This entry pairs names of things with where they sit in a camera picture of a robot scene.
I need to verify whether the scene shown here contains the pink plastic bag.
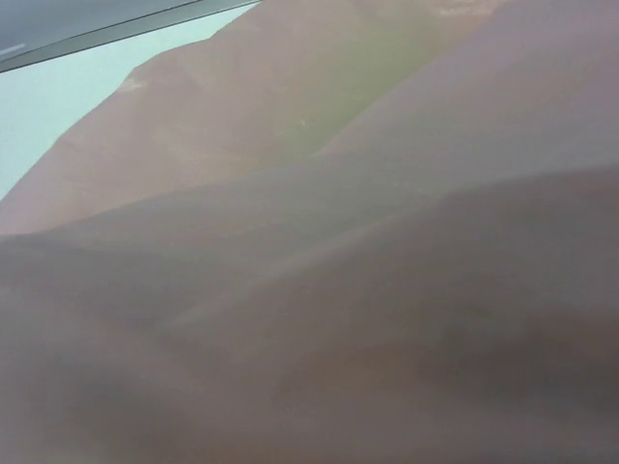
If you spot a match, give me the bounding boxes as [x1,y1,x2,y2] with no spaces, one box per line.
[1,1,618,463]

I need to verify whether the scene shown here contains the aluminium table frame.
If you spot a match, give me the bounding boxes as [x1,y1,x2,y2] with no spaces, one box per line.
[1,0,249,73]

